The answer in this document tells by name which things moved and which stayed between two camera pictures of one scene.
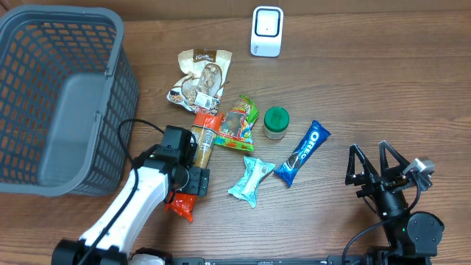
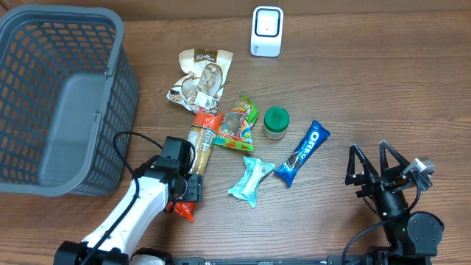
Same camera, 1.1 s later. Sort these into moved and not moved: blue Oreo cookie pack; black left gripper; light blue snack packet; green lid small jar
Moved: black left gripper
Not moved: green lid small jar; light blue snack packet; blue Oreo cookie pack
